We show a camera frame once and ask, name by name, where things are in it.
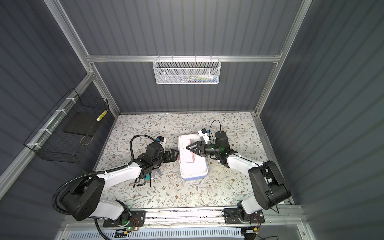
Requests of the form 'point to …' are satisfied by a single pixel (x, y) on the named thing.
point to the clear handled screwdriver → (158, 170)
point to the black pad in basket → (84, 123)
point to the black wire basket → (63, 136)
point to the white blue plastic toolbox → (192, 165)
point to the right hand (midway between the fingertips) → (190, 151)
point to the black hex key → (136, 179)
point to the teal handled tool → (147, 178)
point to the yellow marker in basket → (99, 118)
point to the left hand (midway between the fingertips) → (174, 152)
